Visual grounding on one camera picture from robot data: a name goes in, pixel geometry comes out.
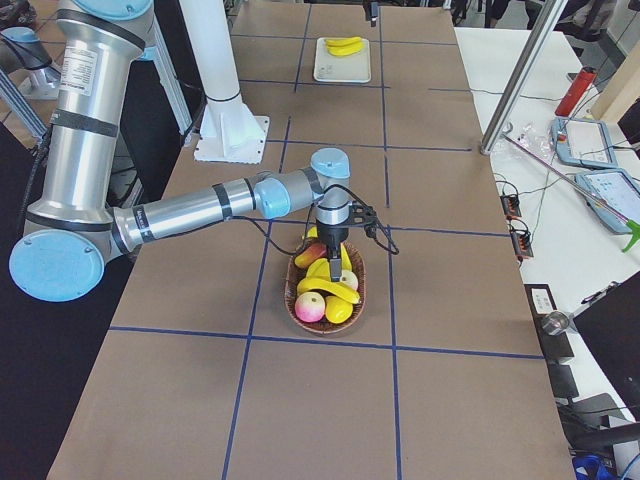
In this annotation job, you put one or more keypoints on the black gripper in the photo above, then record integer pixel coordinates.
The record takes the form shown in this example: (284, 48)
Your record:
(330, 236)

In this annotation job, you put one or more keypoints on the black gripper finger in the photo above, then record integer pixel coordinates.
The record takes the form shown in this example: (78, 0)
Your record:
(371, 10)

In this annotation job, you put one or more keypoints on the yellow banana long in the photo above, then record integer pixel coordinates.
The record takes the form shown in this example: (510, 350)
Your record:
(345, 50)

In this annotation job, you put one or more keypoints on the yellow banana basket edge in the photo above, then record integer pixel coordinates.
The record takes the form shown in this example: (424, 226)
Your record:
(345, 259)

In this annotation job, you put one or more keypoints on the brown wicker basket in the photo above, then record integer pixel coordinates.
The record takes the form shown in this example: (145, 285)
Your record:
(324, 327)

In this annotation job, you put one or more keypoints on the red mango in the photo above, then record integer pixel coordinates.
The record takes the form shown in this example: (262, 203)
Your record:
(315, 251)

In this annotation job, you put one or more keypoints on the small yellow banana piece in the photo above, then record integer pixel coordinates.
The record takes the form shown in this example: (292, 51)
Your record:
(319, 268)

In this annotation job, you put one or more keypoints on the pale yellow-pink apple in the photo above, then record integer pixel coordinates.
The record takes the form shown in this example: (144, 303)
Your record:
(349, 279)

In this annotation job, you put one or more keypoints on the yellow lemon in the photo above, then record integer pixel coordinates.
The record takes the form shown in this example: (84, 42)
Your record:
(337, 310)

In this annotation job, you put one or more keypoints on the white bear print tray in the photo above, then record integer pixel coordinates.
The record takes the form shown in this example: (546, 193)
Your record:
(351, 69)

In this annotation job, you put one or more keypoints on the red water bottle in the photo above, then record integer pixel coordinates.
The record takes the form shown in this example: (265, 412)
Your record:
(580, 83)

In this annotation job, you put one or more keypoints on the small steel cup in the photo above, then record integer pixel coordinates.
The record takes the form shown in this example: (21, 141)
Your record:
(556, 322)

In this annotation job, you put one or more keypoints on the black box white label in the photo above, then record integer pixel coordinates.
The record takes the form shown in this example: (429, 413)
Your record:
(556, 349)

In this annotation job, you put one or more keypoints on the upper teach pendant tablet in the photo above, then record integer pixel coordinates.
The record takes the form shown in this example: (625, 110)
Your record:
(583, 143)

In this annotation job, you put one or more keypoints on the teach pendant tablet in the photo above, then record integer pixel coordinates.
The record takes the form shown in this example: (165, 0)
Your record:
(583, 143)
(619, 190)

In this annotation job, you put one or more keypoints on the black monitor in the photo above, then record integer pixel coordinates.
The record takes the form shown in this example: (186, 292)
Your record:
(609, 326)

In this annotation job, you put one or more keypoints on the lower teach pendant tablet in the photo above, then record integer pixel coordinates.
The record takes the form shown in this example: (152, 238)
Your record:
(619, 190)

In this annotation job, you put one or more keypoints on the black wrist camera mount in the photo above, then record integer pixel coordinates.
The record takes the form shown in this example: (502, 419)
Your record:
(363, 216)

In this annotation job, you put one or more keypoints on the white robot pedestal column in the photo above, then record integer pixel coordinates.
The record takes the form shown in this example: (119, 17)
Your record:
(209, 36)

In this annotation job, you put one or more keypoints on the aluminium frame post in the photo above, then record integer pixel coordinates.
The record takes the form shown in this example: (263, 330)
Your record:
(538, 36)

